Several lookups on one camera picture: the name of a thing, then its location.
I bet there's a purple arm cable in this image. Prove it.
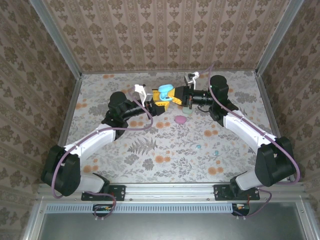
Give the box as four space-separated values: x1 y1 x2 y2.
198 61 301 221
51 87 154 221

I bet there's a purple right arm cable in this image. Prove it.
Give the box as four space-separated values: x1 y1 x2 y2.
198 61 301 221

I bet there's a wide aluminium extrusion beam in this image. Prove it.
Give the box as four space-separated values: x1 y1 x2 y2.
36 181 309 203

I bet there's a thin aluminium frame rail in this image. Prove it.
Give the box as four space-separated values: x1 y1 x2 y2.
80 70 259 75

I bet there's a small wired connector board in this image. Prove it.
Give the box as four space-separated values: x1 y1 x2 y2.
92 203 114 218
231 202 251 217

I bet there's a blue earbud charging case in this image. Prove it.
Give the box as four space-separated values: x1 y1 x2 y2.
157 84 176 101

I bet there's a grey metal panel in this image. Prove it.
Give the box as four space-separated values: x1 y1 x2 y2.
23 201 320 240

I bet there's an aluminium corner post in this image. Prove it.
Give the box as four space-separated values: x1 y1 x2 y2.
28 0 83 80
255 0 306 77

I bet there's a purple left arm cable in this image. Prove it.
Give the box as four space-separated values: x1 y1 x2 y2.
51 87 154 221

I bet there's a slotted grey cable duct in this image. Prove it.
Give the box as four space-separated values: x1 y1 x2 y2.
45 202 236 214

